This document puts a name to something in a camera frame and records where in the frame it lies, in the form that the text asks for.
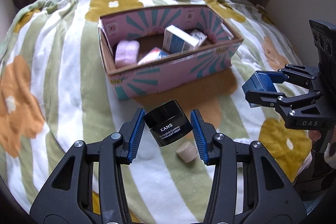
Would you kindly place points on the floral striped blanket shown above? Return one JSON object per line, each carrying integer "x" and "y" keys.
{"x": 54, "y": 90}

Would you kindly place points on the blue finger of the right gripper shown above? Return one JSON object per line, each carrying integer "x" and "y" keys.
{"x": 277, "y": 100}
{"x": 297, "y": 75}

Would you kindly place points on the black cream jar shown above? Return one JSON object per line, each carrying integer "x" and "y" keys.
{"x": 168, "y": 123}

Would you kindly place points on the beige cream jar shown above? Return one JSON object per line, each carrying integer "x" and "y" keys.
{"x": 187, "y": 151}

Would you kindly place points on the right hand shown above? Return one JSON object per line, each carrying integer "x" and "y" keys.
{"x": 328, "y": 143}

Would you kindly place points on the floral tissue pack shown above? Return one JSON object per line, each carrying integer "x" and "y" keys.
{"x": 200, "y": 36}

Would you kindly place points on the white tall box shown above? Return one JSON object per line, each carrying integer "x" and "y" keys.
{"x": 176, "y": 40}

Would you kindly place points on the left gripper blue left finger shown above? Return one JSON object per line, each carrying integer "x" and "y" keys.
{"x": 87, "y": 186}

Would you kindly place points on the blue small box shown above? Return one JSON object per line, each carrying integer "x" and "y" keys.
{"x": 259, "y": 81}

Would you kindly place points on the dental floss box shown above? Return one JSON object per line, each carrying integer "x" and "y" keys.
{"x": 154, "y": 55}

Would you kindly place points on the pink cardboard box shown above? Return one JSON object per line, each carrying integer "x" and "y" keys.
{"x": 147, "y": 26}

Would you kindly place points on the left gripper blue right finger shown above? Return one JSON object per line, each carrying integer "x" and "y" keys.
{"x": 248, "y": 185}

